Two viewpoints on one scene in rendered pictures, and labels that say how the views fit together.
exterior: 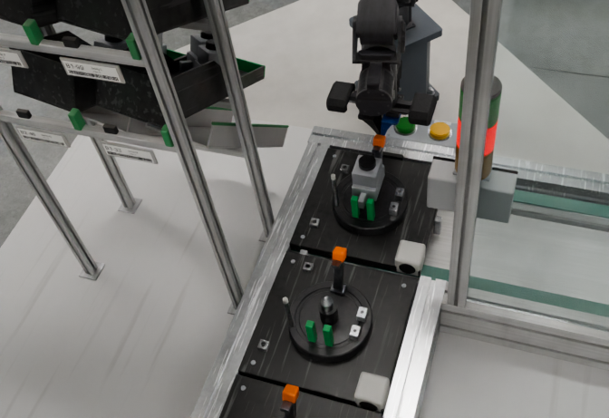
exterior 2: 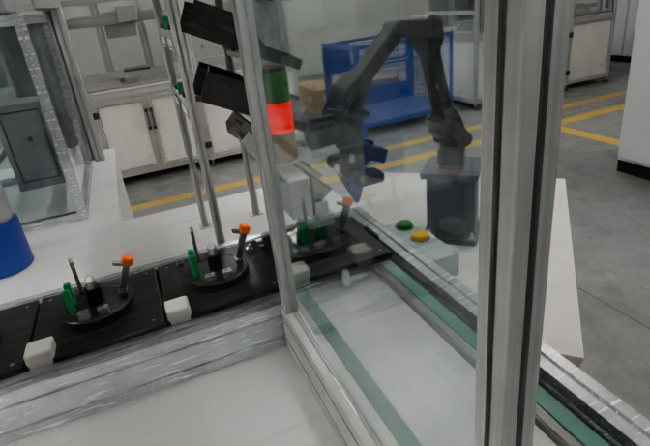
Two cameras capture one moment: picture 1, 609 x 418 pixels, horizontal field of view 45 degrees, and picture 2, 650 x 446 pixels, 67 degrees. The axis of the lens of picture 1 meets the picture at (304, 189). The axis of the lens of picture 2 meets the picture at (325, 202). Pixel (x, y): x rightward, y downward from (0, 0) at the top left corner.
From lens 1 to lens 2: 0.99 m
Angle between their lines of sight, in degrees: 43
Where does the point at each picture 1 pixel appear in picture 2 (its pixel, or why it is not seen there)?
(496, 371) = (280, 387)
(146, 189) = not seen: hidden behind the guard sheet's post
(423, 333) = (247, 310)
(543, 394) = (282, 423)
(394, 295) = (262, 283)
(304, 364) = (179, 282)
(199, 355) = not seen: hidden behind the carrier
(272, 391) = (151, 282)
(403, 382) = (199, 321)
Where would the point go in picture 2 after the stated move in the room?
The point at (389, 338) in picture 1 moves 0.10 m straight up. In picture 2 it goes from (226, 297) to (217, 254)
